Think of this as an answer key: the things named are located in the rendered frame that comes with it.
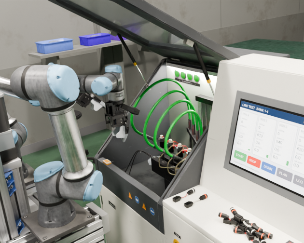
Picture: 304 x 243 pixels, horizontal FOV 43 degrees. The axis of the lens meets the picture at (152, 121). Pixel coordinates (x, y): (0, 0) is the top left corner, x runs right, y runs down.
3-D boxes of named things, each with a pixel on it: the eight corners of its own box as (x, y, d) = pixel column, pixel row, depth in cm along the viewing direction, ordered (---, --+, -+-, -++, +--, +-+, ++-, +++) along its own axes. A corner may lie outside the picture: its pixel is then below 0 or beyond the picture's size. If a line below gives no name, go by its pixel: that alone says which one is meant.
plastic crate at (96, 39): (102, 41, 484) (101, 32, 480) (112, 42, 467) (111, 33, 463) (79, 45, 465) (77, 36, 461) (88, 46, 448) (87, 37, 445)
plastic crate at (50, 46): (64, 47, 455) (63, 37, 451) (75, 49, 437) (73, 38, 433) (36, 52, 434) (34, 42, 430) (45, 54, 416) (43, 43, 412)
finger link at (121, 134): (115, 144, 178) (113, 126, 175) (126, 141, 181) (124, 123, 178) (118, 146, 175) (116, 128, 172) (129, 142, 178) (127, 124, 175)
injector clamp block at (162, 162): (152, 181, 219) (150, 157, 214) (166, 176, 224) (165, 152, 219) (190, 206, 192) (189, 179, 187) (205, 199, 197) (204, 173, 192)
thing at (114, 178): (100, 182, 230) (96, 158, 225) (106, 180, 232) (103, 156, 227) (159, 231, 181) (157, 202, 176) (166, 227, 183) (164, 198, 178)
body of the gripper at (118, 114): (105, 125, 177) (102, 100, 173) (121, 120, 181) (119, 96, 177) (113, 129, 171) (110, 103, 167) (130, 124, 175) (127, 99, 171)
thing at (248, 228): (213, 222, 153) (213, 210, 151) (232, 212, 158) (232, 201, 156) (257, 251, 135) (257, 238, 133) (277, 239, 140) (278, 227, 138)
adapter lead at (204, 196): (187, 208, 164) (186, 204, 163) (184, 206, 165) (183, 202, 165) (208, 198, 170) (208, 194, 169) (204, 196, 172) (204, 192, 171)
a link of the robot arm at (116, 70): (100, 68, 164) (108, 63, 172) (103, 92, 168) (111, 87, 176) (117, 68, 162) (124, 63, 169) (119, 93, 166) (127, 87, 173)
